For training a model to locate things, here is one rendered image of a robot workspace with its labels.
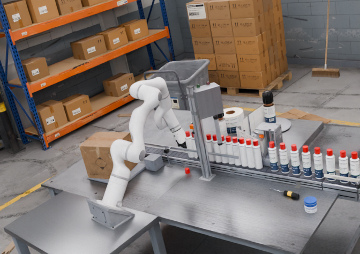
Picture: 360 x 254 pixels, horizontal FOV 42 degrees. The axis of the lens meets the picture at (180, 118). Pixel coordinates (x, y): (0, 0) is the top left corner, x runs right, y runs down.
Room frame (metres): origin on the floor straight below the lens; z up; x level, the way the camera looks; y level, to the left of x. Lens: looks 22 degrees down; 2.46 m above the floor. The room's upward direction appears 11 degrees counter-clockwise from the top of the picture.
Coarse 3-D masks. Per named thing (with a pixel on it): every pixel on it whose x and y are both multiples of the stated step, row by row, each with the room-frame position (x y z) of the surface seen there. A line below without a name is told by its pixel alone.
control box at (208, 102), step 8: (200, 88) 2.87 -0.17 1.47; (208, 88) 2.84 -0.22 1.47; (216, 88) 2.85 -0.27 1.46; (200, 96) 2.82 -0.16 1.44; (208, 96) 2.83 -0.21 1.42; (216, 96) 2.85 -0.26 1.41; (200, 104) 2.82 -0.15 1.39; (208, 104) 2.83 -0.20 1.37; (216, 104) 2.85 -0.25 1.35; (200, 112) 2.82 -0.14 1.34; (208, 112) 2.83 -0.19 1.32; (216, 112) 2.84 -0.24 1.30
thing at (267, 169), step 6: (150, 150) 3.38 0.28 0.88; (156, 150) 3.36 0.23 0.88; (162, 150) 3.34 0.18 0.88; (174, 156) 3.19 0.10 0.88; (180, 156) 3.17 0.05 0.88; (186, 156) 3.15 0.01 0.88; (210, 162) 2.98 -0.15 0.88; (246, 168) 2.80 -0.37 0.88; (252, 168) 2.78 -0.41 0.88; (264, 168) 2.75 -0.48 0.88; (270, 168) 2.74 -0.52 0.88; (276, 174) 2.65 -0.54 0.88; (282, 174) 2.63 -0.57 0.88; (288, 174) 2.62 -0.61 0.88; (312, 174) 2.56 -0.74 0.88; (312, 180) 2.50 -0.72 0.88; (318, 180) 2.48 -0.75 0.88
